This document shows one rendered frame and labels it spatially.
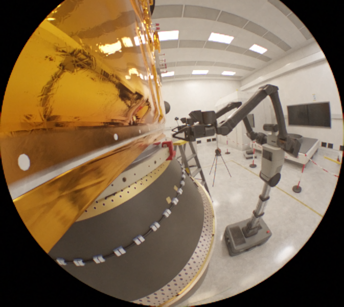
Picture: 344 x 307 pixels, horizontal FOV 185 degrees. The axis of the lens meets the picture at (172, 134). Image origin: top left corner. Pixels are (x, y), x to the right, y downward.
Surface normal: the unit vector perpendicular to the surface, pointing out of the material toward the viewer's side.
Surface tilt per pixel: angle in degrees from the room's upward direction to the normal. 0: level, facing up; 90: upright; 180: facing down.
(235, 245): 0
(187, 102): 90
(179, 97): 90
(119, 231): 62
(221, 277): 0
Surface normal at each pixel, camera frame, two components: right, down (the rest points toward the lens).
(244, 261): -0.14, -0.99
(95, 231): 0.56, -0.49
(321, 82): -0.99, 0.14
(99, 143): 0.99, -0.14
